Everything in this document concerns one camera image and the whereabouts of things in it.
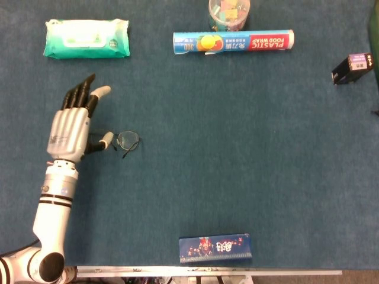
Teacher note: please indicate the blue felt table cover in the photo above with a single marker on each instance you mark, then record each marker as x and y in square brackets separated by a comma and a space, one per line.
[237, 148]

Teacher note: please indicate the black and purple small box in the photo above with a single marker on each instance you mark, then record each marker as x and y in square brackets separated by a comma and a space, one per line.
[346, 72]

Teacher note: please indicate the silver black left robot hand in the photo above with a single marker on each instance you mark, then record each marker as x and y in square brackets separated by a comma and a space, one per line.
[66, 133]

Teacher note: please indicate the plastic food wrap box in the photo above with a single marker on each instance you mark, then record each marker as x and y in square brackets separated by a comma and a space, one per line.
[266, 41]

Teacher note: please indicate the metal table edge rail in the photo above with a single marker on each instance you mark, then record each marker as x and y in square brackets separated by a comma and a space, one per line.
[207, 270]

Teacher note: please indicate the dark blue patterned box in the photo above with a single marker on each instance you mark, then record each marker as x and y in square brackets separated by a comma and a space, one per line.
[216, 248]

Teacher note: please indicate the clear jar of colourful clips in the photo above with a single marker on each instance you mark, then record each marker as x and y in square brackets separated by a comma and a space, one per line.
[228, 14]

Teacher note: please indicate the green wet wipes pack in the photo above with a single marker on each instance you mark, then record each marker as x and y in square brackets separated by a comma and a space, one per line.
[86, 44]

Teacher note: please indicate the thin black metal eyeglasses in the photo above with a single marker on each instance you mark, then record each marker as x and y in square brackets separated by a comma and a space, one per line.
[127, 139]

